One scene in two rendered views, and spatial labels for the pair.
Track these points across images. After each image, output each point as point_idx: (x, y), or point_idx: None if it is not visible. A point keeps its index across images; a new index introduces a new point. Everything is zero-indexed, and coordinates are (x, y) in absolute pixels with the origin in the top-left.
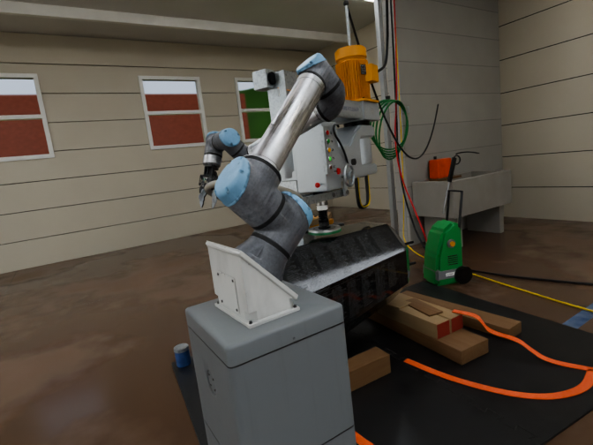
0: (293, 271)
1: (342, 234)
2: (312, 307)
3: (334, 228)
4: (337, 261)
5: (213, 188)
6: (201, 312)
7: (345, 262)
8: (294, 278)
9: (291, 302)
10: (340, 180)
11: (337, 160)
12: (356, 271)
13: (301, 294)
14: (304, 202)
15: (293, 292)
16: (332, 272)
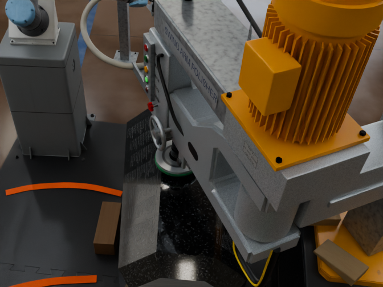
0: (145, 124)
1: (163, 178)
2: (5, 47)
3: (162, 158)
4: (138, 167)
5: (150, 1)
6: (59, 24)
7: (134, 176)
8: (140, 126)
9: (13, 39)
10: (163, 126)
11: (163, 101)
12: (123, 188)
13: (26, 52)
14: (5, 4)
15: (8, 33)
16: (132, 161)
